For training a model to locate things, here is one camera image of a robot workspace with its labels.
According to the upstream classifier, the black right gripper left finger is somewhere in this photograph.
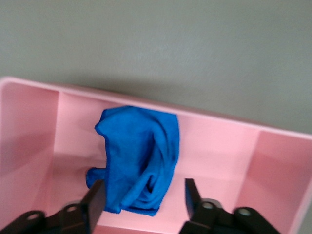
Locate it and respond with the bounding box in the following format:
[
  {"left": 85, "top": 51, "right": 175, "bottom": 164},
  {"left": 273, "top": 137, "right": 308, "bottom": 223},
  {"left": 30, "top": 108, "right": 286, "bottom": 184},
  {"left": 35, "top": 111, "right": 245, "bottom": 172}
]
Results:
[{"left": 0, "top": 179, "right": 107, "bottom": 234}]

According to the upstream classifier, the blue microfiber cloth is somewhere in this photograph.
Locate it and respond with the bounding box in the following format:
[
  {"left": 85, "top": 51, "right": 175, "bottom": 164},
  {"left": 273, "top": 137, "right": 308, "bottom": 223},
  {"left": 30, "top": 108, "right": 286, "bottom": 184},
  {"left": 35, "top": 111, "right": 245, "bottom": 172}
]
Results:
[{"left": 86, "top": 105, "right": 180, "bottom": 217}]

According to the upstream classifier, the pink plastic bin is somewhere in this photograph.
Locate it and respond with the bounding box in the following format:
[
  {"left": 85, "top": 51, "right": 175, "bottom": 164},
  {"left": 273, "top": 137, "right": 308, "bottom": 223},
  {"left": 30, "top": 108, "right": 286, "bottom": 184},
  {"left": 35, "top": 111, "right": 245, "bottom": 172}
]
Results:
[{"left": 0, "top": 76, "right": 312, "bottom": 234}]

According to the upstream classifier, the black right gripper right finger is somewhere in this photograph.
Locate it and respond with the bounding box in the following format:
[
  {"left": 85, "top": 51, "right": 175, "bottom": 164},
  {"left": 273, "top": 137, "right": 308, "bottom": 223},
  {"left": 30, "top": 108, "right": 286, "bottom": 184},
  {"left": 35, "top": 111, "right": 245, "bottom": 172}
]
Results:
[{"left": 179, "top": 178, "right": 282, "bottom": 234}]

